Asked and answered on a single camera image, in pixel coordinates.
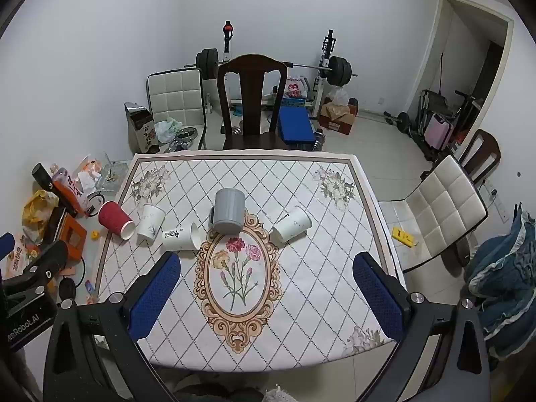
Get pale green plastic bag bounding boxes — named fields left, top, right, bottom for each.
left=154, top=118, right=184, bottom=143

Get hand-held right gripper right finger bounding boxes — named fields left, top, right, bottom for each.
left=353, top=252, right=491, bottom=402

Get black cylinder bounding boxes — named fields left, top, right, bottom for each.
left=32, top=163, right=53, bottom=189

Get blue quilted bedding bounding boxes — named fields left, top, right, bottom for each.
left=464, top=208, right=536, bottom=359

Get glass ashtray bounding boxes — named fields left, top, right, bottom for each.
left=95, top=160, right=129, bottom=193

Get yellow plastic bag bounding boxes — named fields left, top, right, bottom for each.
left=22, top=190, right=60, bottom=236

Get red paper cup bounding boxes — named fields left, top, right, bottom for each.
left=98, top=200, right=137, bottom=241

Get black barbell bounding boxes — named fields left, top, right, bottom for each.
left=184, top=48, right=359, bottom=87

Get blue bench pad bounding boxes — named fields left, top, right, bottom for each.
left=277, top=106, right=316, bottom=143

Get yellow flat tool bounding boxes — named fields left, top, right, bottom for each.
left=391, top=226, right=415, bottom=247

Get metal bowl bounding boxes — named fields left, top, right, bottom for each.
left=175, top=127, right=200, bottom=148

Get red and white plastic bag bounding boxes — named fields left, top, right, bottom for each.
left=285, top=74, right=310, bottom=100

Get white padded chair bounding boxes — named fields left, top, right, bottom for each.
left=146, top=68, right=209, bottom=152
left=378, top=155, right=490, bottom=274

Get white weight rack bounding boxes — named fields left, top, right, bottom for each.
left=220, top=21, right=338, bottom=120

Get plain white paper cup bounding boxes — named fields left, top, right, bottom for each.
left=136, top=204, right=166, bottom=244

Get white paper cup black print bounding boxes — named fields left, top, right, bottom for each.
left=161, top=222, right=201, bottom=251

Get grey mug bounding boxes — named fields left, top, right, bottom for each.
left=209, top=188, right=246, bottom=234

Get white power strip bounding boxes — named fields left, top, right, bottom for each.
left=481, top=178, right=510, bottom=223

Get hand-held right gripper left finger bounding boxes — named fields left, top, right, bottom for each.
left=42, top=251, right=182, bottom=402

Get small black dumbbell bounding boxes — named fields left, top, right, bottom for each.
left=383, top=110, right=413, bottom=135

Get brown paper gift bag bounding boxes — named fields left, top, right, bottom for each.
left=124, top=102, right=161, bottom=155

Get orange frame box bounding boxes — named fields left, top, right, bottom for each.
left=58, top=217, right=88, bottom=263

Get floral printed tablecloth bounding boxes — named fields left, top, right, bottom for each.
left=94, top=151, right=408, bottom=374

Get speckled white paper cup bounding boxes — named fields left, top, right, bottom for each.
left=270, top=206, right=313, bottom=244

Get pink suitcase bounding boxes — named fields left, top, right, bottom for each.
left=423, top=113, right=455, bottom=152

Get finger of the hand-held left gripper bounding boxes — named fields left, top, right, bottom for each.
left=0, top=232, right=16, bottom=261
left=1, top=240, right=70, bottom=316

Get cardboard box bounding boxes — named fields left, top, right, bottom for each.
left=319, top=103, right=357, bottom=136

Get dark wooden chair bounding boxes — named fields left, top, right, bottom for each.
left=454, top=129, right=502, bottom=186
left=217, top=54, right=289, bottom=152

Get orange carton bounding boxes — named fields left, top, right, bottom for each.
left=52, top=177, right=95, bottom=217

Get orange snack packet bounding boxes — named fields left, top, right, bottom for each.
left=7, top=243, right=43, bottom=278

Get black folding trolley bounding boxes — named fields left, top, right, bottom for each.
left=416, top=88, right=476, bottom=152

